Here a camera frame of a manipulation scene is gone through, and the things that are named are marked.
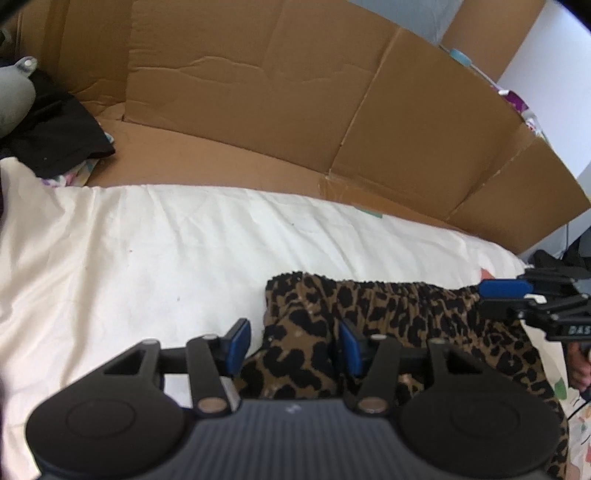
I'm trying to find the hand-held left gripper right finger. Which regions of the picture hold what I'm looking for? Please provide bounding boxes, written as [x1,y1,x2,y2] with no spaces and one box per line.
[339,318,486,417]

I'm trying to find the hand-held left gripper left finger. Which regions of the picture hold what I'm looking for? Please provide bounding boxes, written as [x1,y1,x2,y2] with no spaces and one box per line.
[104,318,252,417]

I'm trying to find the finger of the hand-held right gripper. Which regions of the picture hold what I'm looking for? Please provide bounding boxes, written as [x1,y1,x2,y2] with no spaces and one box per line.
[479,269,583,300]
[478,298,555,324]

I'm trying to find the leopard print pants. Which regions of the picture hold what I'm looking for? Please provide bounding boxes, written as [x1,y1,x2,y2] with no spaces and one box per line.
[238,272,571,480]

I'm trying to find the person's right hand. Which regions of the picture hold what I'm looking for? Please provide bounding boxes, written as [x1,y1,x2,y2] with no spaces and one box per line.
[568,342,591,393]

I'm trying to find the bear print blanket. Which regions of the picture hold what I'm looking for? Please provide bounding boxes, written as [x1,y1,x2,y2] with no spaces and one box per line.
[0,157,591,480]

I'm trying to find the purple white packet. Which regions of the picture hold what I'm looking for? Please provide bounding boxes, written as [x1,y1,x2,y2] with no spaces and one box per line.
[501,88,546,134]

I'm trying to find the floral patterned cloth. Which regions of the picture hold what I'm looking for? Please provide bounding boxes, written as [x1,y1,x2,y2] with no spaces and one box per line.
[39,154,109,188]

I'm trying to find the flattened cardboard box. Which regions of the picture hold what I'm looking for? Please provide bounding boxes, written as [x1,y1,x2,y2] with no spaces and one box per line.
[14,0,591,254]

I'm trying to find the tall cardboard box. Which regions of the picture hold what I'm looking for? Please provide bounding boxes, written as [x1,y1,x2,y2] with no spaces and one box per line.
[438,0,548,81]

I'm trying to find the black shirt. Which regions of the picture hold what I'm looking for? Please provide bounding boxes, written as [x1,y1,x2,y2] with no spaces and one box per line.
[4,69,116,180]

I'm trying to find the grey wrapped panel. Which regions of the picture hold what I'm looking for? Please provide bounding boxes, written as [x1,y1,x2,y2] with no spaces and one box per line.
[348,0,465,46]

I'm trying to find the grey neck pillow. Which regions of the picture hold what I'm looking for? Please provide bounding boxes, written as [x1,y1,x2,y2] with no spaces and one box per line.
[0,56,38,139]

